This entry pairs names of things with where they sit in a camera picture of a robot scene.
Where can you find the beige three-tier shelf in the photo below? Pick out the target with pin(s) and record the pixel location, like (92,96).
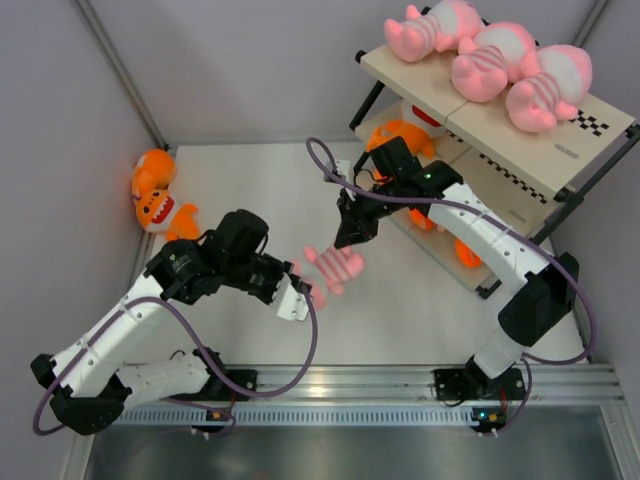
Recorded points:
(532,181)

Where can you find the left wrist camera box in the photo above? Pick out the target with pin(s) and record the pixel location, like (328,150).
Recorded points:
(289,303)

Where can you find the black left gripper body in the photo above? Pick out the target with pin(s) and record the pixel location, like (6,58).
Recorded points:
(259,276)

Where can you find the orange plush on shelf right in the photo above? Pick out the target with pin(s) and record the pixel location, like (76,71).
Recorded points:
(466,256)

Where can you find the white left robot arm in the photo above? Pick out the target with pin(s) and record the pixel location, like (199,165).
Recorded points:
(90,384)

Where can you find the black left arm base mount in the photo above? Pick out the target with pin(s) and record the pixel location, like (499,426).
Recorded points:
(240,382)

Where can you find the pink striped plush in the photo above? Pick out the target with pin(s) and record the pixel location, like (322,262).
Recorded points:
(491,60)
(555,80)
(328,272)
(439,30)

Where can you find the orange plush on shelf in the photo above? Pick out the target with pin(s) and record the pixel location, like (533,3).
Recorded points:
(466,256)
(423,222)

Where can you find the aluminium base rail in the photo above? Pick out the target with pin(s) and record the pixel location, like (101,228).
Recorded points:
(388,396)

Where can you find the orange plush on shelf middle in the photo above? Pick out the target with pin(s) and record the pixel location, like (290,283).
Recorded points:
(423,222)

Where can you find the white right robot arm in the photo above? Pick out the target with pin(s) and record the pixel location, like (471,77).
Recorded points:
(541,285)

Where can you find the orange shark plush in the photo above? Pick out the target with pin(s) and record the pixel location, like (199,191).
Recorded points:
(160,212)
(154,170)
(418,130)

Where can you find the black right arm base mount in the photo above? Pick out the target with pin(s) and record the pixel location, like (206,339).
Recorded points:
(462,385)

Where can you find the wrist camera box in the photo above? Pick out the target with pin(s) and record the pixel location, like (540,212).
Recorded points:
(340,168)
(289,303)

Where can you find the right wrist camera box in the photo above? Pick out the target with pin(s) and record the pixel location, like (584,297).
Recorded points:
(340,168)

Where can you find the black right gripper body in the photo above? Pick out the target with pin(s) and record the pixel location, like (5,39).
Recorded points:
(384,207)

